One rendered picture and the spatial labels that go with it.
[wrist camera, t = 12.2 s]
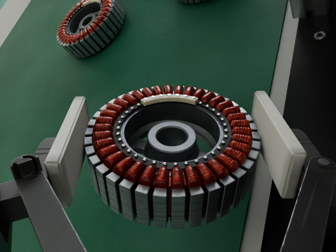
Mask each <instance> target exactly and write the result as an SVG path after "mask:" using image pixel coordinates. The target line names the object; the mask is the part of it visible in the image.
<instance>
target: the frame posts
mask: <svg viewBox="0 0 336 252"><path fill-rule="evenodd" d="M289 3H290V7H291V12H292V16H293V18H294V19H298V18H304V17H306V12H307V11H312V10H314V14H315V16H317V15H324V14H327V13H329V8H330V1H329V0H289Z"/></svg>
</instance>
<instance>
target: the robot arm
mask: <svg viewBox="0 0 336 252"><path fill-rule="evenodd" d="M251 117H252V119H253V123H255V125H256V127H257V132H259V135H260V153H261V155H262V157H263V159H264V161H265V164H266V166H267V168H268V170H269V172H270V174H271V177H272V179H273V181H274V183H275V185H276V188H277V190H278V192H279V194H280V196H281V197H282V198H283V199H294V197H295V196H296V193H297V190H298V189H299V193H298V197H297V200H296V203H295V206H294V209H293V212H292V215H291V218H290V221H289V224H288V228H287V231H286V234H285V237H284V240H283V243H282V246H281V249H280V252H322V248H323V243H324V238H325V233H326V227H327V222H328V217H329V212H330V206H332V207H336V163H335V162H334V161H332V160H331V159H328V158H326V157H322V156H321V154H320V153H319V152H318V150H317V149H316V147H315V146H314V145H313V144H312V142H311V141H310V140H309V138H308V137H307V135H306V134H305V133H304V132H302V131H301V130H299V129H290V127H289V126H288V124H287V123H286V121H285V120H284V118H283V117H282V116H281V114H280V113H279V111H278V110H277V108H276V107H275V105H274V104H273V102H272V101H271V99H270V98H269V96H268V95H267V93H266V92H265V91H256V92H255V93H254V98H253V105H252V112H251ZM89 121H90V118H89V112H88V107H87V101H86V98H85V97H84V96H76V97H75V98H74V99H73V102H72V104H71V106H70V108H69V110H68V112H67V115H66V117H65V119H64V121H63V123H62V125H61V128H60V130H59V132H58V134H57V136H56V137H50V138H46V139H45V140H43V141H42V142H41V143H40V144H39V146H38V148H37V150H36V152H35V154H24V155H21V156H19V157H16V158H15V159H14V160H13V161H12V162H11V163H10V169H11V172H12V175H13V177H14V180H11V181H8V182H4V183H0V252H11V249H12V231H13V222H15V221H19V220H22V219H25V218H29V220H30V222H31V225H32V227H33V230H34V232H35V235H36V237H37V240H38V242H39V245H40V247H41V250H42V252H87V250H86V248H85V247H84V245H83V243H82V241H81V239H80V237H79V236H78V234H77V232H76V230H75V228H74V226H73V225H72V223H71V221H70V219H69V217H68V216H67V214H66V212H65V210H64V208H66V207H70V206H71V205H72V202H73V198H74V195H75V191H76V188H77V184H78V181H79V177H80V174H81V170H82V167H83V163H84V160H85V156H86V151H85V145H84V137H86V136H85V133H86V129H87V128H88V123H89Z"/></svg>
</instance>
